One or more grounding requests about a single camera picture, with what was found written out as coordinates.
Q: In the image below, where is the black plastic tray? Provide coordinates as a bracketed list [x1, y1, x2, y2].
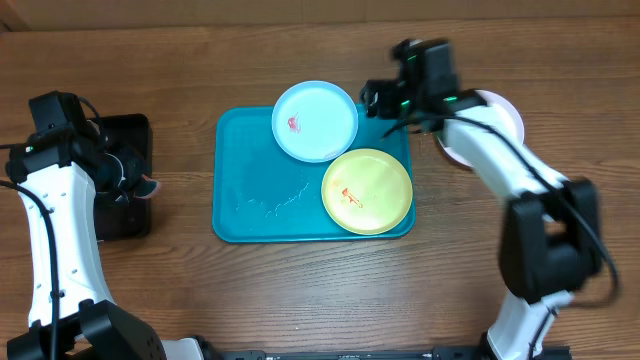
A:
[94, 114, 153, 241]

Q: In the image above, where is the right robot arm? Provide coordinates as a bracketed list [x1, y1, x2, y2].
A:
[360, 80, 621, 359]

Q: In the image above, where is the pink and black sponge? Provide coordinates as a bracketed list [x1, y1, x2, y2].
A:
[133, 175, 160, 199]

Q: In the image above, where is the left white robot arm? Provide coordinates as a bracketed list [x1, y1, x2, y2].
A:
[2, 163, 211, 360]

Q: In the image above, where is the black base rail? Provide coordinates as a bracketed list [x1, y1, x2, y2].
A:
[219, 345, 574, 360]

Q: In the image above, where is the yellow-green plate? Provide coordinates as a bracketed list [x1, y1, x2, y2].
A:
[321, 148, 413, 235]

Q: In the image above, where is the light blue plate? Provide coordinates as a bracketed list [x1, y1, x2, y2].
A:
[272, 80, 358, 163]

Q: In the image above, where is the white plate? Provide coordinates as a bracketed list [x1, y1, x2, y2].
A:
[435, 89, 525, 168]

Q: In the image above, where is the teal plastic serving tray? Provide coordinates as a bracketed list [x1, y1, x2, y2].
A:
[211, 102, 417, 244]

